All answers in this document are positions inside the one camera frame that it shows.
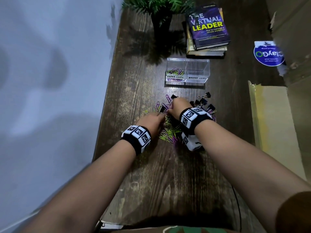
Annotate black wristband white markers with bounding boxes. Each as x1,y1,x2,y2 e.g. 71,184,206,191
120,125,152,156
179,107,213,136

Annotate person's left hand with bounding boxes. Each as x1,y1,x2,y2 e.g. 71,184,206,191
135,112,166,140

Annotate pile of coloured paper clips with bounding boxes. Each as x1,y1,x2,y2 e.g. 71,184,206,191
142,94,217,144

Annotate black right wristband white markers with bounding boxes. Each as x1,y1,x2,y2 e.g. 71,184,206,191
179,107,213,136

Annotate blue round sticker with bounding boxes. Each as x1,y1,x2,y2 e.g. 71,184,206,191
253,41,285,67

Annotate person's left forearm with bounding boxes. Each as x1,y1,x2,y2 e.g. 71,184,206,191
22,139,136,233

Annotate purple hardcover book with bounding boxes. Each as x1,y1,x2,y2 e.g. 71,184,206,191
186,6,231,50

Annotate thin black cable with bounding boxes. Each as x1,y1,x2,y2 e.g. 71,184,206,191
231,185,242,233

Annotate clear two-compartment plastic box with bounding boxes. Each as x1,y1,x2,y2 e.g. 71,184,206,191
166,57,210,86

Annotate large brown cardboard box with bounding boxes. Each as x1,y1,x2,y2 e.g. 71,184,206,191
265,0,311,182

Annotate person's right forearm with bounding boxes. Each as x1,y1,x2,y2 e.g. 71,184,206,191
194,119,311,233

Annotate bunch of sorted paper clips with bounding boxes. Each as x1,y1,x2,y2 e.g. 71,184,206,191
167,68,185,82

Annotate green potted artificial plant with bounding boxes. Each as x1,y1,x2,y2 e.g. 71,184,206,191
121,0,195,39

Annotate tan book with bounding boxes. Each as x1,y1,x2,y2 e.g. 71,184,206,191
186,8,228,57

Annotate person's right hand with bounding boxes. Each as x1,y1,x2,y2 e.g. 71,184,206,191
167,97,193,120

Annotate black left wristband white markers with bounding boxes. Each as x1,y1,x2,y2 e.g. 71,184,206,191
120,125,152,156

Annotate yellowish cardboard sheet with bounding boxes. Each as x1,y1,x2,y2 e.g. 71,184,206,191
248,81,307,182

